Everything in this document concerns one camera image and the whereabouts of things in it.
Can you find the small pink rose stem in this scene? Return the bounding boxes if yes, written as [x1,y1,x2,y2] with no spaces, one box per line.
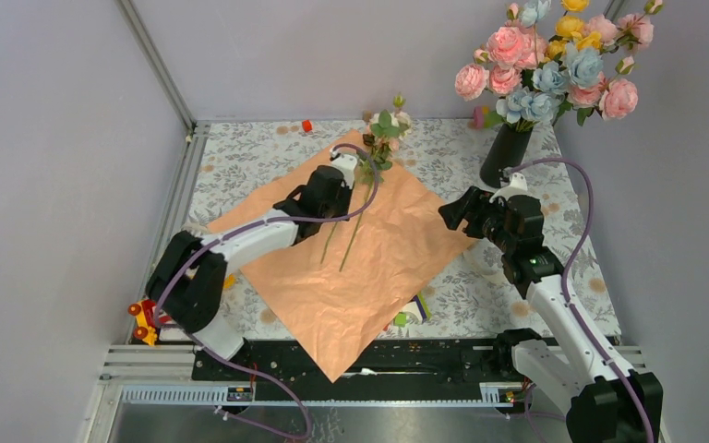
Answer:
[338,137,402,273]

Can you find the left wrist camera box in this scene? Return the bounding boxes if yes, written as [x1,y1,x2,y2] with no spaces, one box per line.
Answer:
[330,153,359,188]

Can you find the green long toy block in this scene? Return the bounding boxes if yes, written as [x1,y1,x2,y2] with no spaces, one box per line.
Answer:
[415,294,431,323]

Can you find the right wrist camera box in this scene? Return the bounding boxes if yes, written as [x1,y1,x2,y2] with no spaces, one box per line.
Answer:
[489,173,529,203]

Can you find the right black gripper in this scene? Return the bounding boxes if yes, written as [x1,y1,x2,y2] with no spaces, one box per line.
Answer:
[437,186,515,254]

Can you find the red yellow toy truck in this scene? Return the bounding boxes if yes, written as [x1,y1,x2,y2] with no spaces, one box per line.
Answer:
[127,298,179,346]

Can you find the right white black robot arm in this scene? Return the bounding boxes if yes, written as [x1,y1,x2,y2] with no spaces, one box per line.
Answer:
[439,186,663,442]

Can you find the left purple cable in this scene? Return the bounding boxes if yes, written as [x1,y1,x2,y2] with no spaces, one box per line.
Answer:
[152,143,383,443]

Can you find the peach wrapping paper sheet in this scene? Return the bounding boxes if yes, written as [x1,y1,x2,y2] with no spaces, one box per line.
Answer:
[208,130,473,379]

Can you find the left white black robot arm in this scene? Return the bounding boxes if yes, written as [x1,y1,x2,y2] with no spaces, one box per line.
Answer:
[145,156,357,379]

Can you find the white purple toy block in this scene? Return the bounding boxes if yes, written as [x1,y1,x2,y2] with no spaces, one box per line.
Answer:
[402,297,423,323]

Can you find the black vase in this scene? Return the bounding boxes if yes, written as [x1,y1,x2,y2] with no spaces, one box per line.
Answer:
[479,125,533,188]

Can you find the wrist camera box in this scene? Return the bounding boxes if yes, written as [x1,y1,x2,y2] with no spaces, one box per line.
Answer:
[330,153,359,188]
[489,173,529,203]

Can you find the yellow rose stem bunch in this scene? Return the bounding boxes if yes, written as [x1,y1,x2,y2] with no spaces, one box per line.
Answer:
[545,0,604,61]

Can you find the small green toy cube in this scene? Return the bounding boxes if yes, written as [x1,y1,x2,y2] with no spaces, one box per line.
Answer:
[393,312,407,328]

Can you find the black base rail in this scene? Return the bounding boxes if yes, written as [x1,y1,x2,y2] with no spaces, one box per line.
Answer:
[191,329,539,404]

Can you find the blue flower stem bunch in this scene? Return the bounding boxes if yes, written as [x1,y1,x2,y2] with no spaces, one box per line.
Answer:
[484,1,615,131]

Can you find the pink rose stems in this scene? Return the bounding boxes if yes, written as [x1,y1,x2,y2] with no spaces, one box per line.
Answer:
[454,1,665,132]

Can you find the floral patterned table mat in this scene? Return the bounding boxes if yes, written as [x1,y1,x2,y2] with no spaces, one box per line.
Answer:
[186,119,620,340]

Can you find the cream white rose stem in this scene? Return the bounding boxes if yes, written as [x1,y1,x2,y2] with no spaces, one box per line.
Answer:
[319,92,414,265]

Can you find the pink yellow green toy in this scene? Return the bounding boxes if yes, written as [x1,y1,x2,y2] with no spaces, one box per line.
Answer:
[468,106,490,129]

